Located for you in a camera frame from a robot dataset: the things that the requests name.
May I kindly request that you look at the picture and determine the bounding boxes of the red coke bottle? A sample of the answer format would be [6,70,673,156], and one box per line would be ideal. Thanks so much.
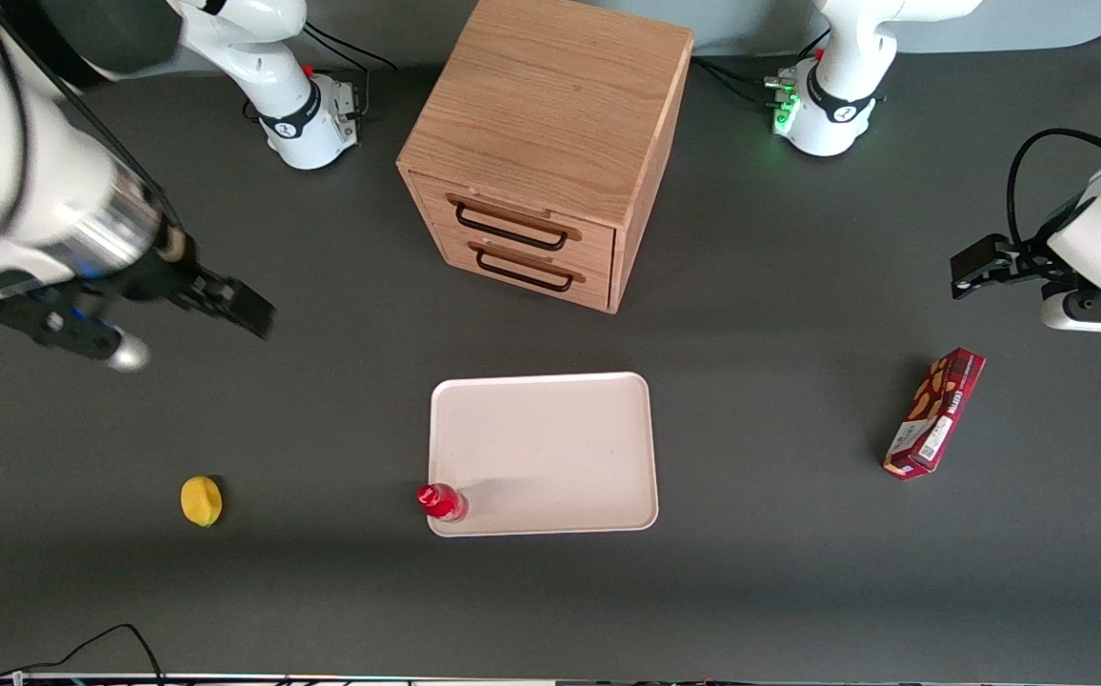
[415,482,469,524]

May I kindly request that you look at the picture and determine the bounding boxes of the black left arm base cables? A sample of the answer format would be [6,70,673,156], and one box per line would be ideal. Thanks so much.
[691,27,833,108]

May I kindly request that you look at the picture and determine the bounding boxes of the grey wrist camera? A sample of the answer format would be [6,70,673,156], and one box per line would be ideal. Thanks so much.
[1041,284,1101,337]
[0,284,152,374]

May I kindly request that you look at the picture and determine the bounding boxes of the wooden drawer front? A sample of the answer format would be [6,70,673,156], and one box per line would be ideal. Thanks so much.
[408,171,617,260]
[430,223,614,312]

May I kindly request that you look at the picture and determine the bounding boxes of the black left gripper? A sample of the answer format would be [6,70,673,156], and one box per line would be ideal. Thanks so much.
[951,223,1082,302]

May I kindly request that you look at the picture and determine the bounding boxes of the black right arm base cables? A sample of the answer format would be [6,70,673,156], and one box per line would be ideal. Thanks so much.
[301,21,401,123]

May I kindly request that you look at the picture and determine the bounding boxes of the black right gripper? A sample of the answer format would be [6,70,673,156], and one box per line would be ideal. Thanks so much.
[105,238,278,342]

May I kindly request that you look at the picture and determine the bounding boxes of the wooden drawer cabinet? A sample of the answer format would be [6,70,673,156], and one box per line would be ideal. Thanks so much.
[396,0,695,315]

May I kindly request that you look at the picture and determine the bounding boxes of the yellow lemon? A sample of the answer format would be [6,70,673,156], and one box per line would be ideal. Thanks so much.
[180,475,225,528]

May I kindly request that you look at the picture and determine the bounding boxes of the cream plastic tray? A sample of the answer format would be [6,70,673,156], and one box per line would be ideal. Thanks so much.
[427,372,660,538]

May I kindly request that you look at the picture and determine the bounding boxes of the thin black floor cable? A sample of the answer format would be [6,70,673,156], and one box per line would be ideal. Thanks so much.
[0,623,167,686]

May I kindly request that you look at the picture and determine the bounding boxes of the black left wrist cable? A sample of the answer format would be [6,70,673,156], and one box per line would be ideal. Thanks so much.
[1006,128,1101,251]

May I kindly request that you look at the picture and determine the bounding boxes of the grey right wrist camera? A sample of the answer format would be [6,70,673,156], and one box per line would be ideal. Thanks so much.
[0,284,152,374]

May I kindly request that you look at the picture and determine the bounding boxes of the black metal drawer handle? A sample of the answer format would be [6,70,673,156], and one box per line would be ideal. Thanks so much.
[446,193,583,253]
[468,241,588,293]

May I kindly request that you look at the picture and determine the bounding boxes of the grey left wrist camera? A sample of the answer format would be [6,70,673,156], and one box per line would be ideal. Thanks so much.
[1041,284,1101,337]

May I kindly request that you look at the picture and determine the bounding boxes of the red snack box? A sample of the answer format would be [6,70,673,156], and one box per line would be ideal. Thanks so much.
[882,347,988,481]

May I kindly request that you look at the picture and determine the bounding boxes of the black arm base cables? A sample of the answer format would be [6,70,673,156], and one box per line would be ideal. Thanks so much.
[691,27,833,108]
[301,21,401,123]

